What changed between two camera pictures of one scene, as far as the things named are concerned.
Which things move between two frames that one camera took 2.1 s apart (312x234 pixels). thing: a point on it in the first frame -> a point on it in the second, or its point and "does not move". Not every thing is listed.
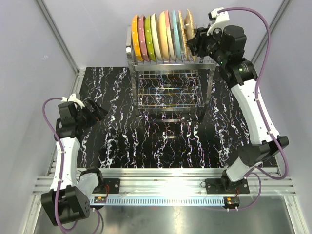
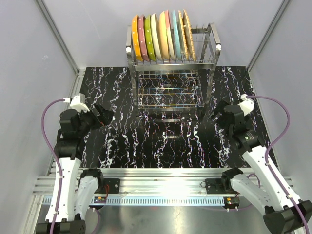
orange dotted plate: (135, 38) does not move
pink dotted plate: (143, 41) does not move
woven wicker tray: (182, 39) does not move
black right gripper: (200, 39) -> (220, 108)
